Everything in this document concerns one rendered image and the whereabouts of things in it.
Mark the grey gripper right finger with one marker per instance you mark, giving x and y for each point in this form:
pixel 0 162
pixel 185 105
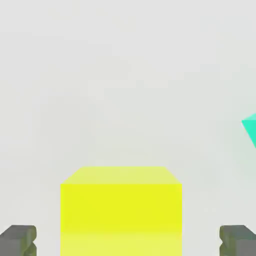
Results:
pixel 238 241

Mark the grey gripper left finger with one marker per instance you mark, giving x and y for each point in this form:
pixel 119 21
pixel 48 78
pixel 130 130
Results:
pixel 16 240

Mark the small yellow cube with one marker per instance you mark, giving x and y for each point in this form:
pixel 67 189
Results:
pixel 121 210

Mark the small turquoise cube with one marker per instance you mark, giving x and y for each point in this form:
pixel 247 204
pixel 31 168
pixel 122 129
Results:
pixel 251 128

